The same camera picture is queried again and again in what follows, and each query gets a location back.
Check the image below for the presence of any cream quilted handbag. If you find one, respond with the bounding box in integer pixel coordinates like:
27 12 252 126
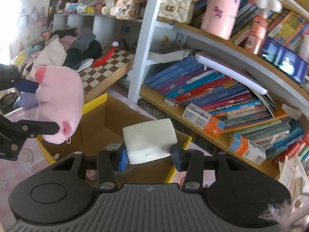
158 0 194 24

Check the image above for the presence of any wooden chess board box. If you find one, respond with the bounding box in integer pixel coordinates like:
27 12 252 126
79 49 135 103

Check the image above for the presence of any pink bottle on shelf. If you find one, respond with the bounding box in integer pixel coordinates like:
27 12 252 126
244 15 268 55

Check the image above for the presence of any row of leaning books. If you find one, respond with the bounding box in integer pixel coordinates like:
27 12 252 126
142 55 306 158

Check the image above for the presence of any white power bank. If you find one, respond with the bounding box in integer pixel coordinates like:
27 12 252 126
123 118 177 165

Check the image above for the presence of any pink plush paw toy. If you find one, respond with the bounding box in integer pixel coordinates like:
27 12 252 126
35 66 84 145

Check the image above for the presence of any pink cartoon tumbler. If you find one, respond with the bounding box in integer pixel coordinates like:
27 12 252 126
201 0 241 40

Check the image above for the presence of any stack of papers and books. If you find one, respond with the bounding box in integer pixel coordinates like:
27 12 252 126
278 154 308 200

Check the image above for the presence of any pile of clothes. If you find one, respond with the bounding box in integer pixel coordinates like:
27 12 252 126
11 28 102 80

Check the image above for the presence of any orange white toothpaste box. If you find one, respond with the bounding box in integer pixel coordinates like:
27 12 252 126
182 103 225 138

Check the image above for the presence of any yellow cardboard box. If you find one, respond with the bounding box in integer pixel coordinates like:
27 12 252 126
39 93 174 184

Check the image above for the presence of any red tassel ornament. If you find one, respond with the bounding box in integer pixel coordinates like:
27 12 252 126
92 41 119 68

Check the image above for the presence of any orange white small box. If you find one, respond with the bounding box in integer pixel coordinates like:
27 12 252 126
229 133 266 165

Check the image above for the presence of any white bookshelf frame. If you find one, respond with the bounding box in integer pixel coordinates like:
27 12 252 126
51 0 309 116

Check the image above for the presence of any pink cartoon desk mat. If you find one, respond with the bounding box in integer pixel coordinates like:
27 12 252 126
0 106 54 230

